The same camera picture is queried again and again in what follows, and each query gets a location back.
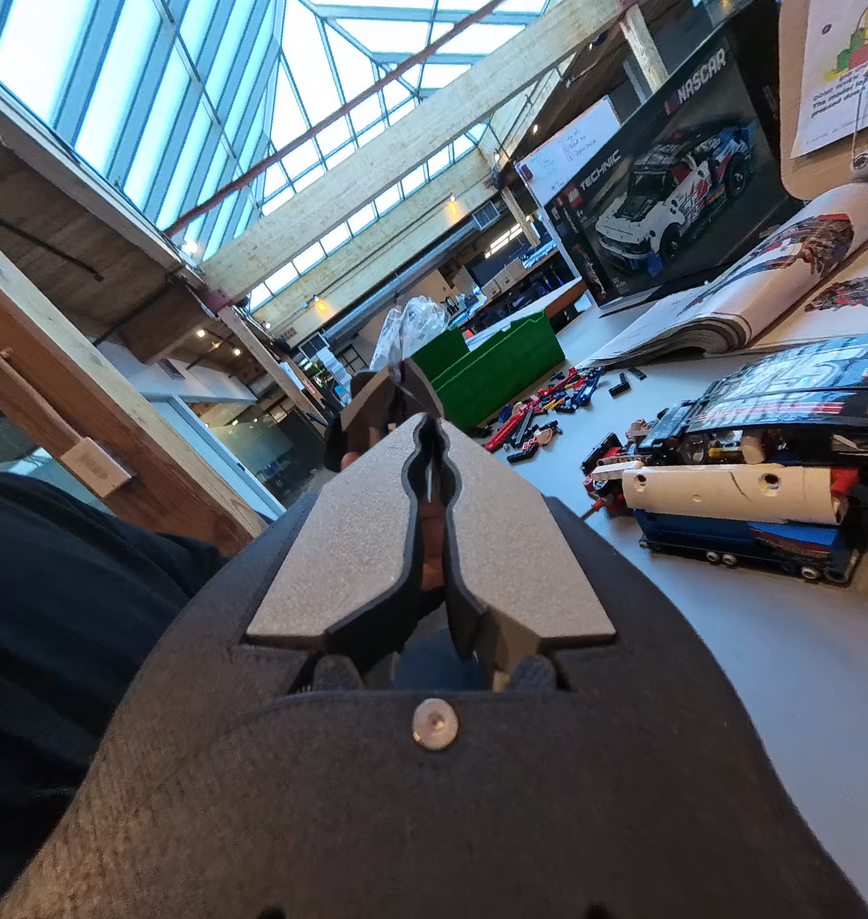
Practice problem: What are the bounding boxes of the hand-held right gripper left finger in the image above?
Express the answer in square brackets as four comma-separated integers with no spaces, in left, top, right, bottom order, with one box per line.
[246,414,435,653]

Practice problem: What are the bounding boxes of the clear plastic bag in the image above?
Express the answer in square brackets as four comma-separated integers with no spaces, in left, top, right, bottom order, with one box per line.
[369,294,451,371]

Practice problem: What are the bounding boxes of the toy brick race car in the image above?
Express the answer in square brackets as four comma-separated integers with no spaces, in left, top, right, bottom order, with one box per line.
[581,332,868,584]

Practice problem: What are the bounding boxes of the whiteboard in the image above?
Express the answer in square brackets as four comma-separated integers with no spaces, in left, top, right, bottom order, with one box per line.
[516,97,623,209]

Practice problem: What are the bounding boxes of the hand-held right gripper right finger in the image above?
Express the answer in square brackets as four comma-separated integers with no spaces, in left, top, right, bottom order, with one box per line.
[434,418,618,684]

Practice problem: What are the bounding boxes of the large green plastic bin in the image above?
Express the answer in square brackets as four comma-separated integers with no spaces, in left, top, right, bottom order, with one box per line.
[430,309,567,432]

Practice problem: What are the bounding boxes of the grey desk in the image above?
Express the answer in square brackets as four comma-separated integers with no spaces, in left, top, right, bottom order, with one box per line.
[477,223,868,919]

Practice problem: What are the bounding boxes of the pile of loose toy bricks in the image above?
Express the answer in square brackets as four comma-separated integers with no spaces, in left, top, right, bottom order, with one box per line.
[484,365,650,464]

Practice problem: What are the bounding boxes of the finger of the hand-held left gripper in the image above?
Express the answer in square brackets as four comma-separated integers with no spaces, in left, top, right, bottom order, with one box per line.
[340,368,406,455]
[401,357,447,423]

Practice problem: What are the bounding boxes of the black toy set box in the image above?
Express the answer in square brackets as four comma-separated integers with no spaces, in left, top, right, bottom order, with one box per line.
[541,14,802,310]

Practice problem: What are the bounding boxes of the open instruction booklet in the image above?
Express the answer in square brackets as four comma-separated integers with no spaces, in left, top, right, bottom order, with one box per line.
[585,183,868,369]

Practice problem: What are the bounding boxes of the printed paper leaflet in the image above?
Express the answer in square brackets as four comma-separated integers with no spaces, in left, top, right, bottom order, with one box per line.
[789,0,868,160]

